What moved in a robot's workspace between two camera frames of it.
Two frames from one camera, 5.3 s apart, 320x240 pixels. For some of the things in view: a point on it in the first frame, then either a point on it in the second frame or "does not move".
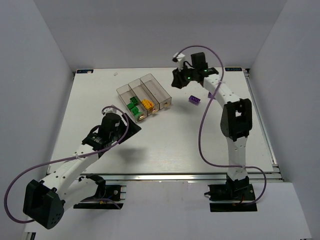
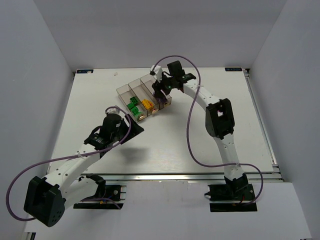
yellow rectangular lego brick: [147, 104] does not move
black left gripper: [130, 127] does not move
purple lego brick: [194, 99] -> [162, 100]
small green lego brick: [134, 110] does not move
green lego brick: [139, 113] does not move
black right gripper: [178, 78] -> [161, 87]
